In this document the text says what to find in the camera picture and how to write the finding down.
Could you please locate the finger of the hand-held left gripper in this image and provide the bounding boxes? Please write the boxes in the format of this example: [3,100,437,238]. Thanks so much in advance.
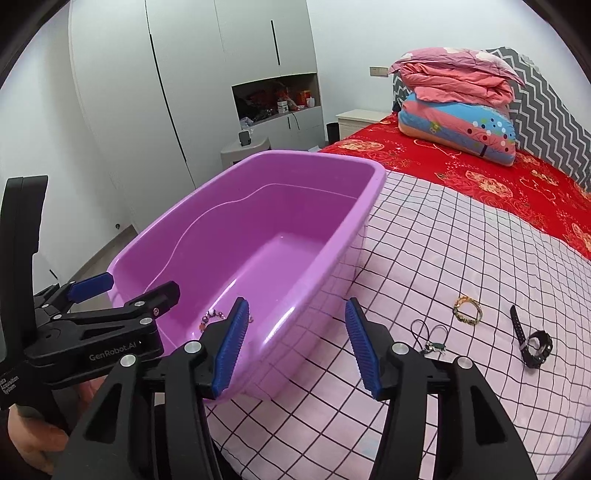
[41,272,115,315]
[48,280,181,324]

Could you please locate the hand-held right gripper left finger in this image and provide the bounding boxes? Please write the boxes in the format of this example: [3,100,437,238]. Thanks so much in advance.
[50,296,251,480]

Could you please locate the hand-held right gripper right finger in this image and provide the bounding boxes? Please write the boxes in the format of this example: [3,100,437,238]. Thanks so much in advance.
[344,296,540,480]

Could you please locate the beaded charm bracelet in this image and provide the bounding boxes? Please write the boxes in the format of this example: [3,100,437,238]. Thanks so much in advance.
[199,310,254,333]

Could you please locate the purple plastic tub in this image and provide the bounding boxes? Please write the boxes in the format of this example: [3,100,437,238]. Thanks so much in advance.
[107,150,387,407]

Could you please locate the person's left hand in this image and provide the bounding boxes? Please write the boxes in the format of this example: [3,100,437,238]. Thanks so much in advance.
[0,406,70,476]

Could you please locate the pink checkered blanket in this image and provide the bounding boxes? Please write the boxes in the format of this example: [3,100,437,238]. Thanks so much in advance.
[203,168,591,480]

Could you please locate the grey round side table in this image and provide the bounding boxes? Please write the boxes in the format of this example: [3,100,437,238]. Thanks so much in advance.
[220,135,271,169]

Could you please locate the black wrist watch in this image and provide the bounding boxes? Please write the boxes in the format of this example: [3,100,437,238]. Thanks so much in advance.
[510,305,553,368]

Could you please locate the red floral bedsheet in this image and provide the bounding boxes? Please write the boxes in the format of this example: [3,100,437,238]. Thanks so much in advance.
[318,113,591,259]

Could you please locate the white wardrobe with niche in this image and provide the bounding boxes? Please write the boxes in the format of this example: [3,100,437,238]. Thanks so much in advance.
[68,0,324,232]

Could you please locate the white nightstand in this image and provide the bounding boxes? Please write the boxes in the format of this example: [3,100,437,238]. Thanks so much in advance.
[335,109,393,141]

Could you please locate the folded pink quilt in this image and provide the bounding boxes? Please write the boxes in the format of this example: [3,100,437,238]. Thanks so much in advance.
[388,46,527,108]

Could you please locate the black cord strap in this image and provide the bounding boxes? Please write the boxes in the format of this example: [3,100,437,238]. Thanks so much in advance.
[411,320,450,355]

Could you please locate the gold black braided bracelet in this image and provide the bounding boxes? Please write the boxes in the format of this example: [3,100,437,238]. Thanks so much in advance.
[453,296,483,324]

